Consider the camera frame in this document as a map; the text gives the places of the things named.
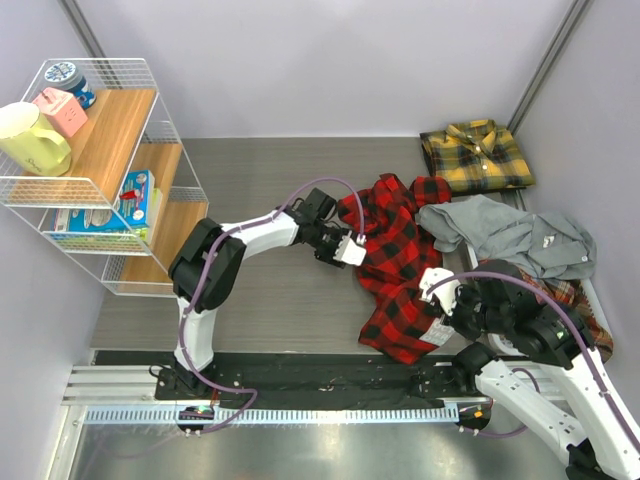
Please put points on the yellow plaid folded shirt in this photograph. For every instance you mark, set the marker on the yellow plaid folded shirt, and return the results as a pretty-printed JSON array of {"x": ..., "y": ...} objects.
[{"x": 479, "y": 156}]

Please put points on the blue product box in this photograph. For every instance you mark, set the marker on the blue product box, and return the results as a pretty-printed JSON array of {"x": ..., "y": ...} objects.
[{"x": 134, "y": 209}]

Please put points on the pink cube box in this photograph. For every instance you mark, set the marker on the pink cube box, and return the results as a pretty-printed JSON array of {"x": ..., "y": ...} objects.
[{"x": 62, "y": 110}]

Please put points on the white wire shelf rack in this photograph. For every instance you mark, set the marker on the white wire shelf rack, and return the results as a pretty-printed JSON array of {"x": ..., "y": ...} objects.
[{"x": 129, "y": 128}]

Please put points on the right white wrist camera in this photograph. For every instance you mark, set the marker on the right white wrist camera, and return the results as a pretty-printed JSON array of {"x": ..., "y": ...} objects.
[{"x": 438, "y": 286}]

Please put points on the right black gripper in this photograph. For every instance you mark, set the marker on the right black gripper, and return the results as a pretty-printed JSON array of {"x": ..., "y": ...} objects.
[{"x": 469, "y": 333}]

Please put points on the white laundry basket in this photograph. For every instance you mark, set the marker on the white laundry basket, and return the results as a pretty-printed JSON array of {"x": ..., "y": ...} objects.
[{"x": 500, "y": 345}]

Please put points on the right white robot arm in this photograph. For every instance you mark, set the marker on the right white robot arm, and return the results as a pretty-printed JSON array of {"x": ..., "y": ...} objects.
[{"x": 597, "y": 436}]

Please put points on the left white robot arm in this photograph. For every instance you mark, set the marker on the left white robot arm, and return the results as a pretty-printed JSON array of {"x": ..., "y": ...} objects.
[{"x": 204, "y": 271}]

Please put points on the red black plaid shirt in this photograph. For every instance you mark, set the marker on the red black plaid shirt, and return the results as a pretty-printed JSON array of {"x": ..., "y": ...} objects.
[{"x": 398, "y": 252}]

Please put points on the orange plaid shirt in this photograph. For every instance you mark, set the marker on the orange plaid shirt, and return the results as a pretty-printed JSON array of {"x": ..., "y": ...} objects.
[{"x": 572, "y": 294}]

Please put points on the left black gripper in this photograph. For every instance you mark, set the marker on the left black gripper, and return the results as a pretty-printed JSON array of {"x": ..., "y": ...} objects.
[{"x": 327, "y": 257}]

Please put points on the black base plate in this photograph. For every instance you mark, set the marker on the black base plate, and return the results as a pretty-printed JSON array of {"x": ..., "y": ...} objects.
[{"x": 317, "y": 382}]

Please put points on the blue round tin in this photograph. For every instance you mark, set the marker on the blue round tin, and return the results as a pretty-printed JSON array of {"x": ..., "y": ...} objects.
[{"x": 66, "y": 76}]

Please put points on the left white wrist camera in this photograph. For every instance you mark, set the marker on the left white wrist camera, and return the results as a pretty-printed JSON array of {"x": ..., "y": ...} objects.
[{"x": 351, "y": 250}]

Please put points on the yellow mug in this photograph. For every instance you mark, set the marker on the yellow mug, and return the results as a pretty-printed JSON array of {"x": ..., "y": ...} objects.
[{"x": 29, "y": 139}]

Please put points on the grey long sleeve shirt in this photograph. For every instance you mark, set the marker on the grey long sleeve shirt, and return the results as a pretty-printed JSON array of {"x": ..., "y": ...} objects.
[{"x": 549, "y": 245}]

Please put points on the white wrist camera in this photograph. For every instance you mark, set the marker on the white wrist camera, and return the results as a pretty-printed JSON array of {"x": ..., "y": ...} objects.
[
  {"x": 438, "y": 286},
  {"x": 351, "y": 250}
]

